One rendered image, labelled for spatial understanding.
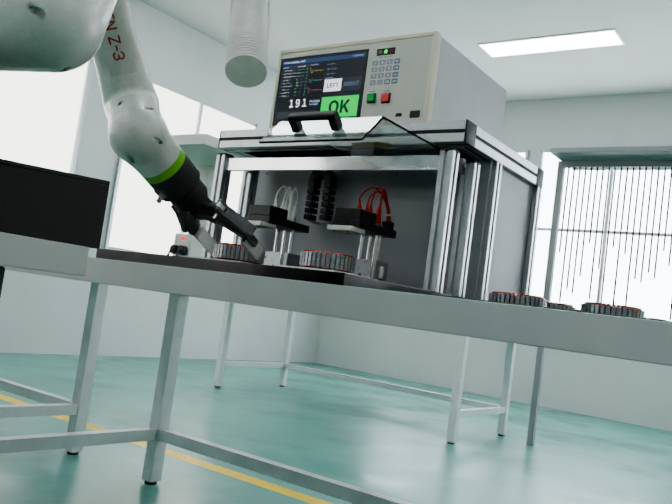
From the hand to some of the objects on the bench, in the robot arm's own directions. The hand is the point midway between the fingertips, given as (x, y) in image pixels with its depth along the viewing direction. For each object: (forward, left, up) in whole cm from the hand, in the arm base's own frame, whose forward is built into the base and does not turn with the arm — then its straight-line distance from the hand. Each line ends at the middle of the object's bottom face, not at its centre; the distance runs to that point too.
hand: (235, 249), depth 159 cm
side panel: (+50, -35, -9) cm, 61 cm away
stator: (+6, -23, -3) cm, 24 cm away
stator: (+1, 0, -3) cm, 3 cm away
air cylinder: (+20, -20, -5) cm, 29 cm away
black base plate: (+5, -11, -6) cm, 14 cm away
